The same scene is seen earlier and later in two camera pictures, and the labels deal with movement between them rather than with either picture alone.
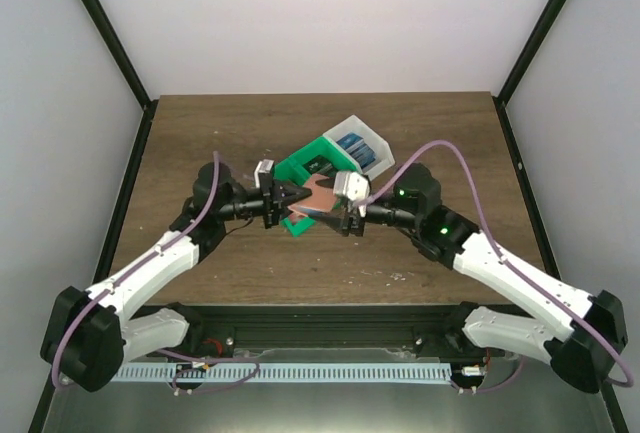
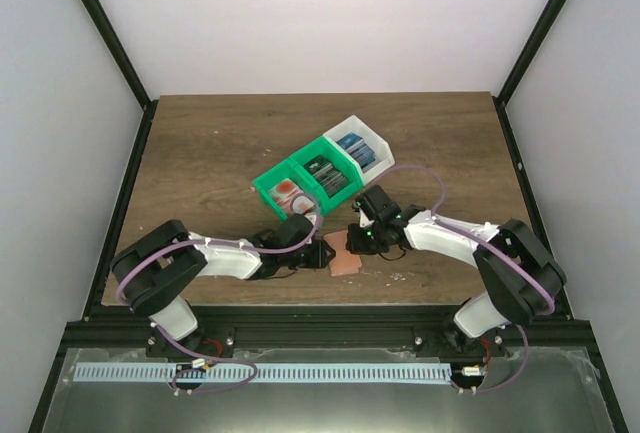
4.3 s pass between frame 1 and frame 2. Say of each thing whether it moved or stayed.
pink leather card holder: moved
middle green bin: stayed
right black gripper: moved
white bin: stayed
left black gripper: moved
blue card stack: stayed
